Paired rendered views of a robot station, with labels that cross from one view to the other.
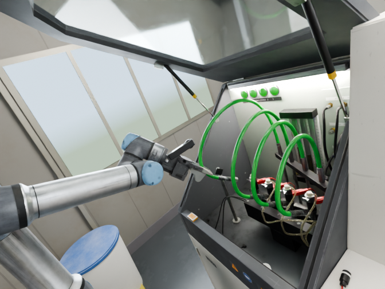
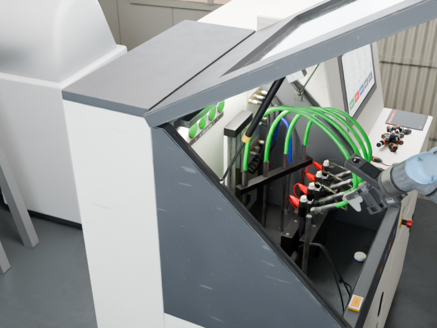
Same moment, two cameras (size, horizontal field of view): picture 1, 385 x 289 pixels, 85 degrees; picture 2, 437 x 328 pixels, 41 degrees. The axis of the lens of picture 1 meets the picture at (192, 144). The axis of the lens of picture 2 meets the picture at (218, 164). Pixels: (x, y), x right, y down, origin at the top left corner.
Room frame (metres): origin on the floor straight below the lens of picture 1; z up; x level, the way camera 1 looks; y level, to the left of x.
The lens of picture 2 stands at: (1.88, 0.86, 2.13)
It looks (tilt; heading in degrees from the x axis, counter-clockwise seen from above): 31 degrees down; 233
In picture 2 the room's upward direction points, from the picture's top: straight up
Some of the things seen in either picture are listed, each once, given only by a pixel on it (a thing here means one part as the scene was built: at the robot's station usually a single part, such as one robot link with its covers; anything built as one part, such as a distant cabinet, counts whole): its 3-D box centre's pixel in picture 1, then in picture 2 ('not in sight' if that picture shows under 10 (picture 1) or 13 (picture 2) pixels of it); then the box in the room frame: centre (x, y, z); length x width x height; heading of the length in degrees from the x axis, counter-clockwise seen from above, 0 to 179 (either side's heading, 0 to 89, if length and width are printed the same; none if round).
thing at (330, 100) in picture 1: (344, 130); (256, 122); (0.66, -0.53, 1.20); 0.13 x 0.03 x 0.31; 27
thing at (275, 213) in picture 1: (287, 223); (310, 228); (0.65, -0.24, 0.91); 0.34 x 0.10 x 0.15; 27
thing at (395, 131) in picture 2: not in sight; (394, 135); (0.03, -0.39, 1.01); 0.23 x 0.11 x 0.06; 27
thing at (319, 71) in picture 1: (274, 79); (227, 87); (0.88, -0.42, 1.43); 0.54 x 0.03 x 0.02; 27
